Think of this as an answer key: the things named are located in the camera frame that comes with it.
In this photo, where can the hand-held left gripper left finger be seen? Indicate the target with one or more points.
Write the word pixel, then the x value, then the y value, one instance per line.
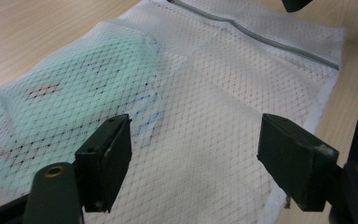
pixel 105 158

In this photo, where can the white mesh laundry bag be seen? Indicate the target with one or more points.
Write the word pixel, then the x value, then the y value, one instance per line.
pixel 217 102

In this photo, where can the mint green garment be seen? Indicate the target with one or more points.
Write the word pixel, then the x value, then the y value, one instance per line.
pixel 74 90

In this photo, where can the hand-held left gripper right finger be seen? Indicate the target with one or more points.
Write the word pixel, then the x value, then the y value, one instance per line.
pixel 295 158

